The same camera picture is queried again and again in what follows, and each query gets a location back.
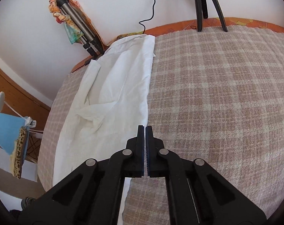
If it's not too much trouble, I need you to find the white button-up shirt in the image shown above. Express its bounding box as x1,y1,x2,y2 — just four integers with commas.
52,33,156,225

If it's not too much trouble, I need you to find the leopard print cloth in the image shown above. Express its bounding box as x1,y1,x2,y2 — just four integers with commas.
10,127,27,179

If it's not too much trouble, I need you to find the pink plaid bed blanket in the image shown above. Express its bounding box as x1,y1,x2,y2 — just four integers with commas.
38,26,284,217

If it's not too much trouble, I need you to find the blue plastic chair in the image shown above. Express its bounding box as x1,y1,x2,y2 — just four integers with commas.
0,113,28,155

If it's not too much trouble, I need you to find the white clip desk lamp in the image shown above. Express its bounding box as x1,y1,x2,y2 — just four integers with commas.
0,91,37,129

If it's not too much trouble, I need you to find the folded silver tripod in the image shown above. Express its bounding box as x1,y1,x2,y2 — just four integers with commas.
56,0,105,58

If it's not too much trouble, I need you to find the colourful orange scarf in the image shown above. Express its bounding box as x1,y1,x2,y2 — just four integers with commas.
48,0,107,52

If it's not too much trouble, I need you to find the orange floral bed sheet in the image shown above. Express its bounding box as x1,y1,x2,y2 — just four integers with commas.
70,17,284,74

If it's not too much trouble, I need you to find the black ring light cable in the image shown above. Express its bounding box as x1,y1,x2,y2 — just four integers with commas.
138,0,166,35

